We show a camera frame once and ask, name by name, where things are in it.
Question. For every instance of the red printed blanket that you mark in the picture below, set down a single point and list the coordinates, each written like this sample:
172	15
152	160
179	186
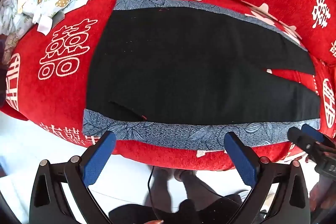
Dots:
63	103

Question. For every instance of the person's right hand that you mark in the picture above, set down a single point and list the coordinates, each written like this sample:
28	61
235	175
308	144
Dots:
323	195

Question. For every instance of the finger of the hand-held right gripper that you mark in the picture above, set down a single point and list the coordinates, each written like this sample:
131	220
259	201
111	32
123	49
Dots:
300	138
313	132

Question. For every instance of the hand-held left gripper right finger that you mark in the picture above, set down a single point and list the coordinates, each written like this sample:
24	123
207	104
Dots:
242	158

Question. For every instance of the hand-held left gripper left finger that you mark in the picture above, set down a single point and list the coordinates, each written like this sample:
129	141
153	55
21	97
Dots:
98	158

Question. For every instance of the black pants with blue trim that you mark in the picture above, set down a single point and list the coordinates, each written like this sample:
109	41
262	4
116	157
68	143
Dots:
183	69

